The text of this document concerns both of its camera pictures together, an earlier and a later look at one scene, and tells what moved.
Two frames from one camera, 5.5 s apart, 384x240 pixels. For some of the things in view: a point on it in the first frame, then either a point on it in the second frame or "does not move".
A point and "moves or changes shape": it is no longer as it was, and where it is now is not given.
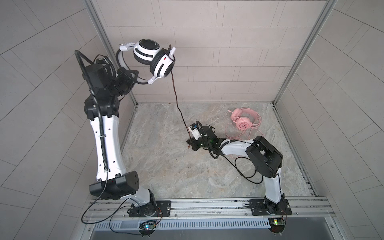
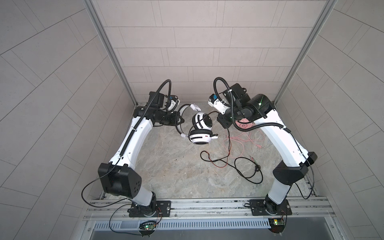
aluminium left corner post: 91,5 does not move
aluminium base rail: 212,210 does not move
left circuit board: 147,226 does not move
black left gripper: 122,75 -> 173,122
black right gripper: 193,144 -> 224,122
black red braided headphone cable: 262,182 moves or changes shape
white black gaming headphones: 149,52 -> 201,133
